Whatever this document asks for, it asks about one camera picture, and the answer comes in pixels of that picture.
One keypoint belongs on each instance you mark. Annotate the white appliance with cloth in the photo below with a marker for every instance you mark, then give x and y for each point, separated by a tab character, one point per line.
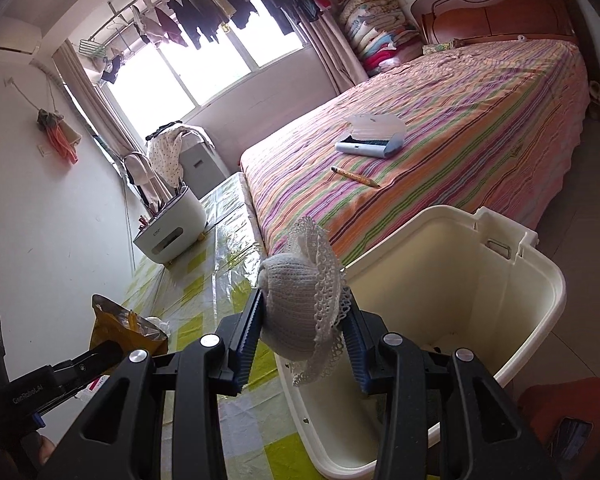
181	153

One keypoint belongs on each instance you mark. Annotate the striped bed cover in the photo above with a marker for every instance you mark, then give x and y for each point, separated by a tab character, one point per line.
489	125

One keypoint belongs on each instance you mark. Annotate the orange cloth on wall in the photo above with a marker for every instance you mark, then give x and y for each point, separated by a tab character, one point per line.
61	137

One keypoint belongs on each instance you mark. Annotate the pink curtain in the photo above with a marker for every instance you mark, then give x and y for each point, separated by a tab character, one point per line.
340	63
98	111

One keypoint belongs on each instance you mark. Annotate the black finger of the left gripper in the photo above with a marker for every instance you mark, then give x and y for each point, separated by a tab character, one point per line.
85	364

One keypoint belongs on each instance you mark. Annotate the blue pencil case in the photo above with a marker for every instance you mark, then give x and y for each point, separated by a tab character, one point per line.
372	135

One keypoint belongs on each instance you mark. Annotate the cream plastic trash bin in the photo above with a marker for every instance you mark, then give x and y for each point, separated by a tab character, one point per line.
445	280

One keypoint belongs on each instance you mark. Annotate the left pink curtain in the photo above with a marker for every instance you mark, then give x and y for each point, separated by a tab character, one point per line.
98	111

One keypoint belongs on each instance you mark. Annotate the right pink curtain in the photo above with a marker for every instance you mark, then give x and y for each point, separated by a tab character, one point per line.
340	63

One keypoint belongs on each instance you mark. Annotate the yellow pencil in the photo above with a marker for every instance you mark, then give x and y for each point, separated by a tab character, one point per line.
355	177

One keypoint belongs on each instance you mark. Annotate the orange snack bag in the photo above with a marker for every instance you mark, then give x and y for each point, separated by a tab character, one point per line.
128	329

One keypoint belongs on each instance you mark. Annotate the checkered plastic tablecloth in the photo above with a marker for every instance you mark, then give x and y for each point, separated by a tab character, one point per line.
210	280

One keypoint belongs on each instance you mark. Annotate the white tissue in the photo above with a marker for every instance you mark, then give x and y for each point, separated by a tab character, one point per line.
160	324

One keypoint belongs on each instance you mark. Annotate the white desk organizer box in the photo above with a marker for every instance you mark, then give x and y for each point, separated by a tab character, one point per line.
175	228

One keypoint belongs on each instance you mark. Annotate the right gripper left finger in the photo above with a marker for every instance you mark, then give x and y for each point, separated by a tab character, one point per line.
240	334

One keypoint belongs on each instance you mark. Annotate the white crocheted lace hat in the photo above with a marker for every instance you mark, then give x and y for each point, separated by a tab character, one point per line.
306	297

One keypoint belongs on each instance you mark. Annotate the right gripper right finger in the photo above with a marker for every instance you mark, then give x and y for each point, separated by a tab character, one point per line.
362	332

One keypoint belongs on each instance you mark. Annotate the stack of folded quilts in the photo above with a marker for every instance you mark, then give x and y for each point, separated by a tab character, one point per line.
380	34

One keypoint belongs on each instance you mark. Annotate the white air conditioner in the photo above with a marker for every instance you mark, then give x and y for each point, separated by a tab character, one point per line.
19	41

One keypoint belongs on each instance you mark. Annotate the wooden headboard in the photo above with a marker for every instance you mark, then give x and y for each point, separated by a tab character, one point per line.
493	20

